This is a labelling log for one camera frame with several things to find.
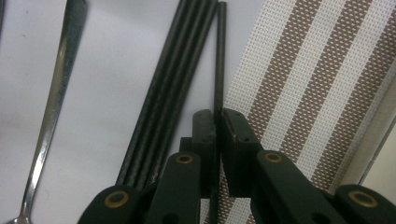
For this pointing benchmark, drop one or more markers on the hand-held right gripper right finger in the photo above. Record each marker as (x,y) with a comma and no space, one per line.
(239,155)

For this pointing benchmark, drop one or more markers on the bundle of black chopsticks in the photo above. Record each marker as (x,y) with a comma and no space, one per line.
(168,93)

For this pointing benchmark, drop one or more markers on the pale table cover sheet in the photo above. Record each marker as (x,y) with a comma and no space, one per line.
(109,62)

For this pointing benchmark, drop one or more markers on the single black chopstick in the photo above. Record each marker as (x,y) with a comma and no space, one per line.
(220,62)

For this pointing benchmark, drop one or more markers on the square white plate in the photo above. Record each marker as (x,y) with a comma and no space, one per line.
(386,161)

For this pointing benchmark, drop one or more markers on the striped placemat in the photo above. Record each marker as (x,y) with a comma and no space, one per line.
(311,77)

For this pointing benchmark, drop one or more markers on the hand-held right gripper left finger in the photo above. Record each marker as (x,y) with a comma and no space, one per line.
(207,149)

